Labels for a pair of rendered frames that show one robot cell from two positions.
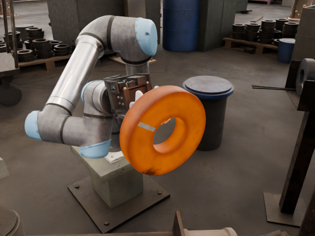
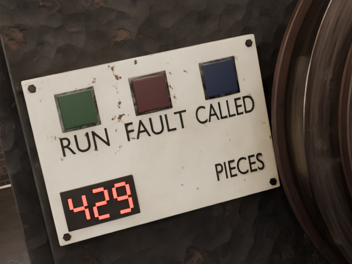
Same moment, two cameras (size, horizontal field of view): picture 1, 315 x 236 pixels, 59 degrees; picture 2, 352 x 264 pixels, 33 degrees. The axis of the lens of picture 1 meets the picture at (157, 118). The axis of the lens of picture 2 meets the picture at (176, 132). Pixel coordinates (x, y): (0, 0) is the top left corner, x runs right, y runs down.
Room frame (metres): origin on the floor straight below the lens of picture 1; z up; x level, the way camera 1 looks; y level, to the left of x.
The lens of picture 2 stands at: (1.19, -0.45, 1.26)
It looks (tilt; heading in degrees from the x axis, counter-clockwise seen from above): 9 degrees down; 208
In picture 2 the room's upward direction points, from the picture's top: 11 degrees counter-clockwise
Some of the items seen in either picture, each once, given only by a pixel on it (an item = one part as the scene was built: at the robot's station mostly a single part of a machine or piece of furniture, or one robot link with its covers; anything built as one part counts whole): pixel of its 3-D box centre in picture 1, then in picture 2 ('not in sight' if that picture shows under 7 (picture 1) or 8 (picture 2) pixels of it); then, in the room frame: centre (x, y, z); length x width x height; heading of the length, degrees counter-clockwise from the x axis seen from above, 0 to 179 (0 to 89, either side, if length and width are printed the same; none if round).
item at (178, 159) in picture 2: not in sight; (157, 136); (0.62, -0.79, 1.15); 0.26 x 0.02 x 0.18; 132
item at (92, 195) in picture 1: (116, 173); not in sight; (1.14, 0.21, 0.13); 0.40 x 0.40 x 0.26; 39
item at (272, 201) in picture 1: (302, 148); not in sight; (1.04, -0.65, 0.36); 0.26 x 0.20 x 0.72; 167
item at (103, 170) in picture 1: (114, 150); not in sight; (1.14, 0.21, 0.28); 0.32 x 0.32 x 0.04; 39
